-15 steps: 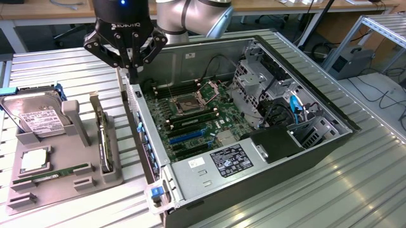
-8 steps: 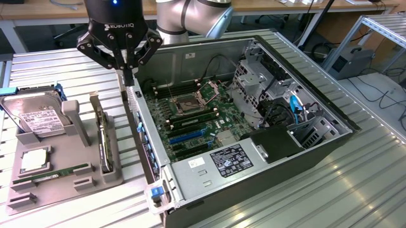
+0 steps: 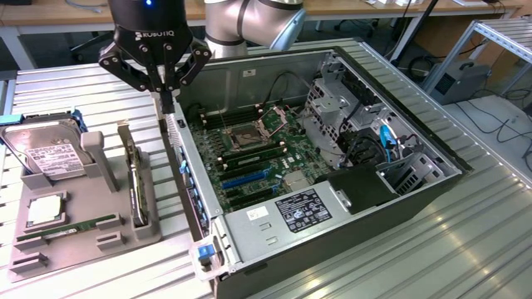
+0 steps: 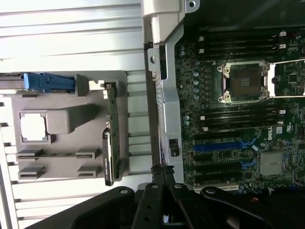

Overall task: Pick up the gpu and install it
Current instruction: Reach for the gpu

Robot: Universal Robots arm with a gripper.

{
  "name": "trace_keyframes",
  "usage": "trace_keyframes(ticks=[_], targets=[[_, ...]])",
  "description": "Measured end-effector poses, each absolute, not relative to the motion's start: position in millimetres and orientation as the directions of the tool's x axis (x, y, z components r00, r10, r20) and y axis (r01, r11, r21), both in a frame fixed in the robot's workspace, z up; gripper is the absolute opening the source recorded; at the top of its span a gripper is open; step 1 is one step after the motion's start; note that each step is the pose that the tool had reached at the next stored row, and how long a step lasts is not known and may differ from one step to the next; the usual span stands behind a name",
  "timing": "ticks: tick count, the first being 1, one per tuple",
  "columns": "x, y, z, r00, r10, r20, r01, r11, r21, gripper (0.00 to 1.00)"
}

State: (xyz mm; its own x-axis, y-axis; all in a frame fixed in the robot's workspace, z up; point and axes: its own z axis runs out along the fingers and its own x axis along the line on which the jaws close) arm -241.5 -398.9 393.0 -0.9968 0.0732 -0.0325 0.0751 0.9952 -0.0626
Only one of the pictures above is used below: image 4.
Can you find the silver socket cover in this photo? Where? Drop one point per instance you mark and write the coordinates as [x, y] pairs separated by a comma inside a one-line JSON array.
[[274, 81]]

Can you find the white expansion slot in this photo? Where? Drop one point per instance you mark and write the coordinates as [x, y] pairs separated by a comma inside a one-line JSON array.
[[219, 187]]

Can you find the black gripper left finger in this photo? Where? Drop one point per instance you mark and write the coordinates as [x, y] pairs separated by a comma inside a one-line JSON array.
[[95, 210]]

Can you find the black expansion slot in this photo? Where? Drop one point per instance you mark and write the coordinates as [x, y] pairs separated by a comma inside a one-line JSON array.
[[216, 168], [216, 178], [216, 138], [216, 158]]

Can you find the silver hard disk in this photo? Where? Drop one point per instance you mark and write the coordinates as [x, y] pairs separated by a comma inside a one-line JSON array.
[[12, 83]]

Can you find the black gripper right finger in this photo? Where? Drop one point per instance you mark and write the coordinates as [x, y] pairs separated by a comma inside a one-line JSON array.
[[214, 210]]

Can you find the green motherboard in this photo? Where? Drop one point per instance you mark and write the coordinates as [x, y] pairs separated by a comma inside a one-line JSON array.
[[262, 133]]

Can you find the green RAM stick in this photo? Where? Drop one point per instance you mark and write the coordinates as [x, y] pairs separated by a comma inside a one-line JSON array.
[[59, 155]]

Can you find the grey parts rack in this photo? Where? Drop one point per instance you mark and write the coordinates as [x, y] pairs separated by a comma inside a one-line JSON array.
[[71, 133]]

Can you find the silver CPU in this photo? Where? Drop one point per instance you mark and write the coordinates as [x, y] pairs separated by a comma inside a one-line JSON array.
[[33, 127]]

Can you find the blue disk bracket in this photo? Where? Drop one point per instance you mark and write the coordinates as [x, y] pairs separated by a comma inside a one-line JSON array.
[[47, 82]]

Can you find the blue expansion slot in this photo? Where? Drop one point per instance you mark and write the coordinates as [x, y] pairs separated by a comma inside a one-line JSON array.
[[219, 148]]

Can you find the open grey PC case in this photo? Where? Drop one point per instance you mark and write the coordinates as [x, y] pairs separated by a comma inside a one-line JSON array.
[[171, 107]]

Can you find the silver chipset heatsink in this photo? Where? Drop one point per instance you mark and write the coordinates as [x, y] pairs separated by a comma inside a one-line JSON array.
[[271, 164]]

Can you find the CPU socket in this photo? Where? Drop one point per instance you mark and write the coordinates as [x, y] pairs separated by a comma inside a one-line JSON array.
[[243, 81]]

